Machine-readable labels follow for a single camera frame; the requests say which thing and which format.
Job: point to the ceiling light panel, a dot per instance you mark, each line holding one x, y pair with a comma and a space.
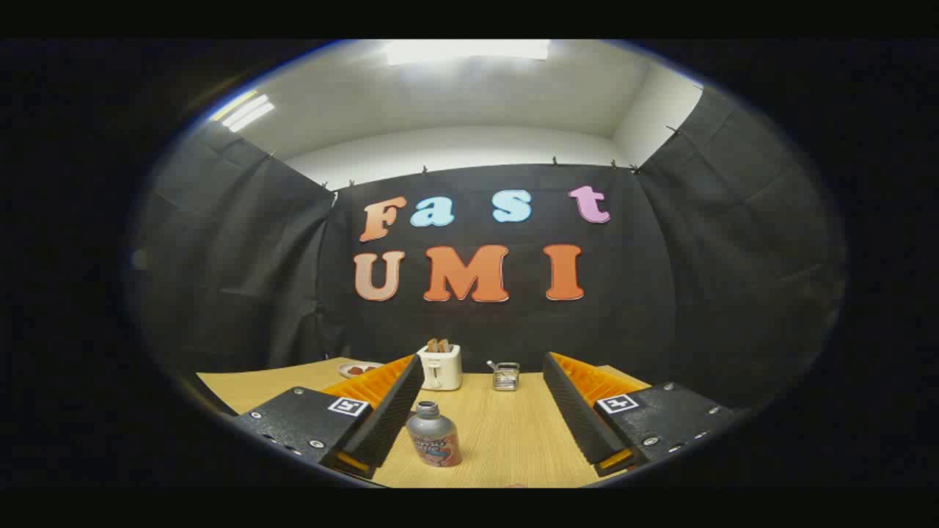
469, 51

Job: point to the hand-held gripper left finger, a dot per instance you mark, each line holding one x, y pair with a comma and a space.
389, 422

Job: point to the wooden table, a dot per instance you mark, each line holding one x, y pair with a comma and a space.
506, 433

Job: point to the ceiling strip light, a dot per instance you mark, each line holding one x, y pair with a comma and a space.
246, 114

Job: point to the silver juice bottle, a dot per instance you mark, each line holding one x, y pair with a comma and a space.
433, 440

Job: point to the white toaster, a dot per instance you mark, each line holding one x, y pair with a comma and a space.
440, 370

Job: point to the black backdrop cloth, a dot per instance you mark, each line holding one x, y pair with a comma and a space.
513, 323

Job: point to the small white plate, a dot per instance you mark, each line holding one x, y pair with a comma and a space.
345, 370

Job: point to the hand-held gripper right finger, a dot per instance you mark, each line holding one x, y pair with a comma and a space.
579, 418

